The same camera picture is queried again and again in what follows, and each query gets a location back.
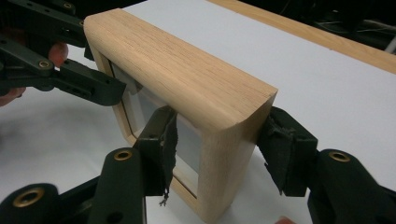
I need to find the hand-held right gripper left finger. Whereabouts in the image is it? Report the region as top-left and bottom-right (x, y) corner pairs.
(88, 105), (180, 224)

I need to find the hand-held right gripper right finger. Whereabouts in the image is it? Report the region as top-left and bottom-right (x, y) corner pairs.
(256, 106), (396, 224)

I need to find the wooden picture frame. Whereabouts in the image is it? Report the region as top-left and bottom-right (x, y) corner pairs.
(83, 7), (278, 224)

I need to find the wooden table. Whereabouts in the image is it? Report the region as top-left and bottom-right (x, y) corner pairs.
(205, 0), (396, 75)

